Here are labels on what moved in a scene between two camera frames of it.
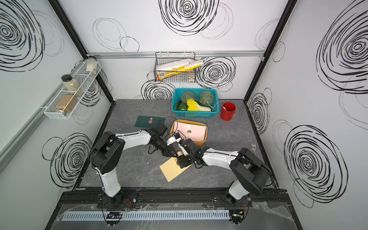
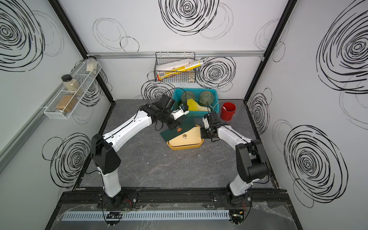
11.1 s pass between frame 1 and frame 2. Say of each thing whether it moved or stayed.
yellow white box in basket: stayed
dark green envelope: moved
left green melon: stayed
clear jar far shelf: stayed
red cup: stayed
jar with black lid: stayed
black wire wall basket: stayed
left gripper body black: moved
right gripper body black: moved
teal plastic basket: stayed
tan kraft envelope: moved
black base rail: stayed
